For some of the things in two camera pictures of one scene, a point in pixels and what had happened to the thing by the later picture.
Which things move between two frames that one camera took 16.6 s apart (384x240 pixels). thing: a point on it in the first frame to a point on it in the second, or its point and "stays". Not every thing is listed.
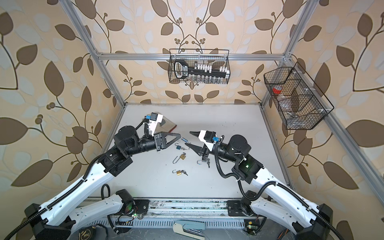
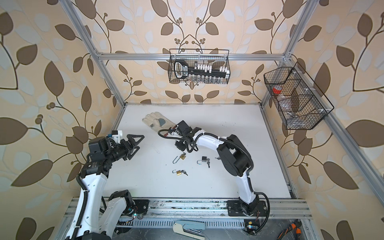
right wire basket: [297, 98] stays
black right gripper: [199, 150] to [181, 147]
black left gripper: [159, 140] to [126, 148]
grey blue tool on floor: [194, 229] stays
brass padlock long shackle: [182, 157] stays
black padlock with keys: [204, 160] stays
